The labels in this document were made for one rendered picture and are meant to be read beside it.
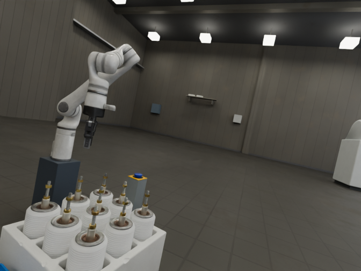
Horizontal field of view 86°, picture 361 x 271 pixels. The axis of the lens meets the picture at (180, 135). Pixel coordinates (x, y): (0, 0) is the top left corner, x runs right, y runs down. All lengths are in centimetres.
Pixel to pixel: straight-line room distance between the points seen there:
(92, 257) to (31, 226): 26
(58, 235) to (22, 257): 12
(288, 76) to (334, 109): 240
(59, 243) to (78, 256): 10
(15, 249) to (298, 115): 1022
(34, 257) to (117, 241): 22
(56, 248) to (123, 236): 18
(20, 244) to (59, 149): 54
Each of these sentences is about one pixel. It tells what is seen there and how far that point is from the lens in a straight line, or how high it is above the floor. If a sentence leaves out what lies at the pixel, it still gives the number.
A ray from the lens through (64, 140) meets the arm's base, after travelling 120.
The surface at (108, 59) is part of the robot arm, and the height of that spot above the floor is 79.
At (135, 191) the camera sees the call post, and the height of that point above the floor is 25.
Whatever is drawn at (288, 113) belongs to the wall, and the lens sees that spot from 1033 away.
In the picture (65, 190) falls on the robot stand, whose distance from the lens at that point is 126.
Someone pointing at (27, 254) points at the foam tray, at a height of 17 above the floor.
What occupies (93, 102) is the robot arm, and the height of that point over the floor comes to 63.
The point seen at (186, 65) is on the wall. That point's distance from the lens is 1146.
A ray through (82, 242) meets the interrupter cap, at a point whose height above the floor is 25.
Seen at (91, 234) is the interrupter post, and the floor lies 27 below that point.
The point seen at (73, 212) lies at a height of 22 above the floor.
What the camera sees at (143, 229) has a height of 21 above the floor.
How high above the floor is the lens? 60
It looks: 2 degrees down
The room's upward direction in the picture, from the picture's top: 12 degrees clockwise
